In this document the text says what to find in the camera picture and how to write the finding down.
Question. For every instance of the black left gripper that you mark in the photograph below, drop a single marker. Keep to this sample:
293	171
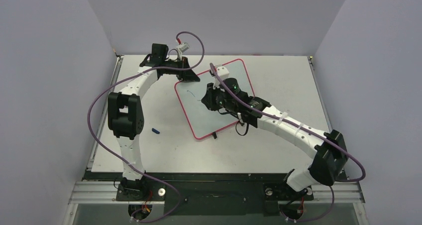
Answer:
187	75

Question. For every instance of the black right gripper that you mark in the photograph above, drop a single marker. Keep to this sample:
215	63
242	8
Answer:
213	97

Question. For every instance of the pink framed whiteboard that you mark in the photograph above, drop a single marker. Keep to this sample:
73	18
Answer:
203	122

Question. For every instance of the blue marker cap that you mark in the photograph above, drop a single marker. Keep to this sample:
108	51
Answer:
155	131

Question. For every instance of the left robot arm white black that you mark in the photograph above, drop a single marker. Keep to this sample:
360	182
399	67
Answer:
125	113

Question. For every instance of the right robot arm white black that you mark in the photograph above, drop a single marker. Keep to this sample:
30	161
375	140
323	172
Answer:
326	149

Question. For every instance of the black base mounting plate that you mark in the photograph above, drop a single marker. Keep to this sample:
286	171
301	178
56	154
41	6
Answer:
207	194

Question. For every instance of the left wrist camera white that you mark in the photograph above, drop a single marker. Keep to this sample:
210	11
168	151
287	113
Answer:
181	48

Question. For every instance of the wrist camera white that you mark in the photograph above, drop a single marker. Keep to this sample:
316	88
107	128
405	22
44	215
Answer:
219	73
181	48

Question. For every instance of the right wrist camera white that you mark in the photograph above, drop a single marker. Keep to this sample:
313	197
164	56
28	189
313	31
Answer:
219	73

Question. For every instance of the aluminium extrusion rail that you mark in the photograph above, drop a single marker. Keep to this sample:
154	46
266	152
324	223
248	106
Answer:
105	192

